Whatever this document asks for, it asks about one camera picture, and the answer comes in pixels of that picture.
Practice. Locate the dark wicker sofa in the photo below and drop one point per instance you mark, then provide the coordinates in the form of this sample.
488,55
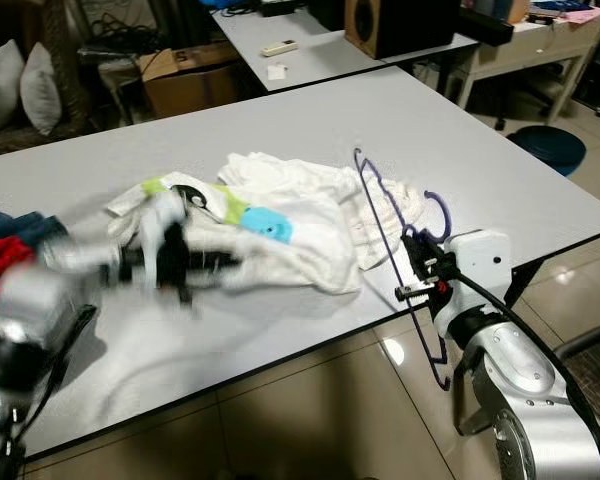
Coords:
75,60

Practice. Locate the white paper note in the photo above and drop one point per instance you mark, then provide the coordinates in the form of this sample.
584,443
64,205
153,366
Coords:
277,72

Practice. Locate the grey pillow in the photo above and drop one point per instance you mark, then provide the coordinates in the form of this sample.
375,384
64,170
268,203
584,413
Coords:
2,90
40,90

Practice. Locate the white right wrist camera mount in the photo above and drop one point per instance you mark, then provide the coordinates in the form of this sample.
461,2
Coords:
480,260

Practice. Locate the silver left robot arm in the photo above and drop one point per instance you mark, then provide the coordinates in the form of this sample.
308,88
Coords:
30,310

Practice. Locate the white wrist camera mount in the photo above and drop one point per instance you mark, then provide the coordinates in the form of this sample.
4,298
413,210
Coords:
480,260
160,225

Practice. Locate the black soundbar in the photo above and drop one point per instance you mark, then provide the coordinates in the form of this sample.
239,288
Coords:
488,28

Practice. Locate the dark blue round stool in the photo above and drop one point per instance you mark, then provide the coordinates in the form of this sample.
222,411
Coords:
548,150

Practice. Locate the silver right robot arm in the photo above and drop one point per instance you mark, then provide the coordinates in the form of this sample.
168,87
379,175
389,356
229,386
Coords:
530,400

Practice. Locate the white monster print shirt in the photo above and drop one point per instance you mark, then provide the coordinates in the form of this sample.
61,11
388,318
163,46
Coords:
310,255

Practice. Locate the purple plastic hanger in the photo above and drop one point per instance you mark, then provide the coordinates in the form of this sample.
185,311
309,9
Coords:
449,213

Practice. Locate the pink paper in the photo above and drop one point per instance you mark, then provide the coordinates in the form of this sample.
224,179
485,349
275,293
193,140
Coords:
585,15

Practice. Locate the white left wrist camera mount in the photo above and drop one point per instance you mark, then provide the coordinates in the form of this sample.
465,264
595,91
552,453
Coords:
160,225

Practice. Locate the brown plaid seat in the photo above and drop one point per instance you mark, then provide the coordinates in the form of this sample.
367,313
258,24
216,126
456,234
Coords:
595,370

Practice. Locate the white remote control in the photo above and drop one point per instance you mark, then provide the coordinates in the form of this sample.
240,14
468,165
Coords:
280,47

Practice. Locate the wooden black speaker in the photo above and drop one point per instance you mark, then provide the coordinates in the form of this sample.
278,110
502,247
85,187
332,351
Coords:
400,25

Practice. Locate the white cloth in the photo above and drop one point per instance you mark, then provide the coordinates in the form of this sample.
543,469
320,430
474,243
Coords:
290,175

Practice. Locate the white desk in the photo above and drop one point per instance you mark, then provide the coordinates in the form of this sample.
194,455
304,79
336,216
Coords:
540,45

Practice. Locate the grey metal table leg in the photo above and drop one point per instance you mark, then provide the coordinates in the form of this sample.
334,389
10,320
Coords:
465,415

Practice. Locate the open cardboard box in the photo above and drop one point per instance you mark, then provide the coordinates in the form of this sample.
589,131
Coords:
190,92

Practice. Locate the blue jeans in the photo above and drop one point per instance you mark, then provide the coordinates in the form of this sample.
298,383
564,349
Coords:
30,228

